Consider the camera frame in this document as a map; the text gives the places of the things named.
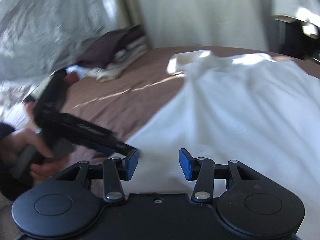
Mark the white waffle shirt green trim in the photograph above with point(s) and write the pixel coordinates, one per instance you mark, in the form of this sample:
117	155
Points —
237	117

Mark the brown bed sheet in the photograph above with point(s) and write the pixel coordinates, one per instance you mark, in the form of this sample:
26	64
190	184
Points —
120	97

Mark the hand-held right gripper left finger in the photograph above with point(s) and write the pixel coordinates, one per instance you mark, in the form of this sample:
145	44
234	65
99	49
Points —
132	165

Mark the beige shiny curtain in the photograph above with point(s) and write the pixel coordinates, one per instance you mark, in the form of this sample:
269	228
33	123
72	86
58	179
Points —
117	2

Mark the brown knit sweater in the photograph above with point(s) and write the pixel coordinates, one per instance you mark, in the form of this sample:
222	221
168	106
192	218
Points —
105	47

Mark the silver plastic sheet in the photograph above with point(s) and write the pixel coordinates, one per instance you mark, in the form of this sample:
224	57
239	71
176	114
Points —
37	30

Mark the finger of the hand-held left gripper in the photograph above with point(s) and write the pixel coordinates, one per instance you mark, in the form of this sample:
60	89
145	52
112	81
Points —
120	149

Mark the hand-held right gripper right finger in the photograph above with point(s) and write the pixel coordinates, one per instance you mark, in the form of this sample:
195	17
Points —
185	165

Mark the black hanging clothes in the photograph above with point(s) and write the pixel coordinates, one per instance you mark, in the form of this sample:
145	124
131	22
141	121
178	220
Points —
292	40

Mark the stack of white folded clothes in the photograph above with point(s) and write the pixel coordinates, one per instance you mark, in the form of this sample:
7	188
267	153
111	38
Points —
130	52

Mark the person's left hand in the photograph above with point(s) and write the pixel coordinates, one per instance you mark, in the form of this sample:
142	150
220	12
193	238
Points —
22	137

